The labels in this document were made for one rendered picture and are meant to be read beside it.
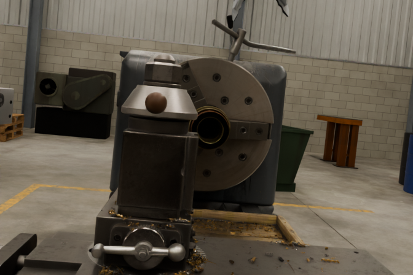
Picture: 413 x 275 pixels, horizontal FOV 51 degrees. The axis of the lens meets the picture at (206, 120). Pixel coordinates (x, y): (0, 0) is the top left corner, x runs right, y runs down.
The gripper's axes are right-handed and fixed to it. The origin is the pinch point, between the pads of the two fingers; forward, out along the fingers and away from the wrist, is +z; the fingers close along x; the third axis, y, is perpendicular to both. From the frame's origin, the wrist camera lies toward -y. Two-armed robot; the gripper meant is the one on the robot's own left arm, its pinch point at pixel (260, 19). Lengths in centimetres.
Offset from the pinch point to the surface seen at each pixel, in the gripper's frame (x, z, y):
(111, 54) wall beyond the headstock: -227, -92, -961
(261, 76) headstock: -1.5, 15.5, 4.0
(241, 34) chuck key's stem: -7.2, 5.4, 16.5
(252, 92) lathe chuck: -6.1, 19.5, 20.0
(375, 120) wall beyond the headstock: 429, 130, -1001
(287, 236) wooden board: -4, 47, 39
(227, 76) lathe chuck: -11.6, 15.2, 20.2
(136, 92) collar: -25, 18, 77
